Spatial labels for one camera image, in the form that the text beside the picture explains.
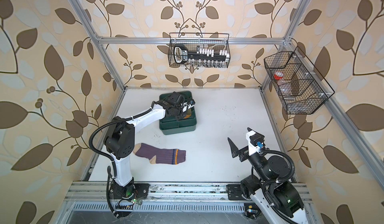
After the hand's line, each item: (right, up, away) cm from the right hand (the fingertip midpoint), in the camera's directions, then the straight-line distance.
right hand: (240, 135), depth 62 cm
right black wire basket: (+34, +22, +11) cm, 41 cm away
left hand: (-27, +10, +32) cm, 43 cm away
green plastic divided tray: (-35, -1, +31) cm, 46 cm away
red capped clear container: (+26, +29, +19) cm, 43 cm away
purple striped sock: (-42, -17, +24) cm, 51 cm away
